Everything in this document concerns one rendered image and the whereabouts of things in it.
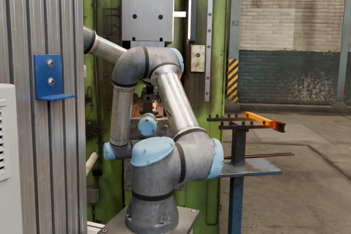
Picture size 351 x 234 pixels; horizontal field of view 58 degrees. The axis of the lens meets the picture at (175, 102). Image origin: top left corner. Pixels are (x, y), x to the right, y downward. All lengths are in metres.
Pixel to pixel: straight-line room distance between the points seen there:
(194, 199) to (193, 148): 1.40
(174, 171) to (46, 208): 0.32
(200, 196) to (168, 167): 1.43
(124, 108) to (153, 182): 0.43
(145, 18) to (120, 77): 0.83
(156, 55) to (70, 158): 0.53
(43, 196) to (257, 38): 7.46
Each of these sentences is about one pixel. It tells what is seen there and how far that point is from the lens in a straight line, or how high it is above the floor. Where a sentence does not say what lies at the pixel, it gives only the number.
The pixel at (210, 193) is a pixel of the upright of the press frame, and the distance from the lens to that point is 2.28.
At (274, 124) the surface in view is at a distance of 1.74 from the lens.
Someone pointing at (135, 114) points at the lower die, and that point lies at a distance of 1.94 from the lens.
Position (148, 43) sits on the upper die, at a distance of 1.91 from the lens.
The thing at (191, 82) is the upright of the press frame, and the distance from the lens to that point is 2.06.
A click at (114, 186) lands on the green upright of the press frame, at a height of 0.41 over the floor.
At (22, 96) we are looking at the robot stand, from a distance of 0.65.
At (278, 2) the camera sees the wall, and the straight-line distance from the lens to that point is 8.14.
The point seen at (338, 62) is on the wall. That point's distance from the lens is 8.49.
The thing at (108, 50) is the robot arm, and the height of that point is 1.30.
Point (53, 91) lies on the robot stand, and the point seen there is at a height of 1.20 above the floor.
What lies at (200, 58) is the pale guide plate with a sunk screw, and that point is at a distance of 2.04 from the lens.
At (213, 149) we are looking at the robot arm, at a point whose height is 1.02.
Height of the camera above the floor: 1.28
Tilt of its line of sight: 8 degrees down
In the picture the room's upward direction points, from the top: 1 degrees clockwise
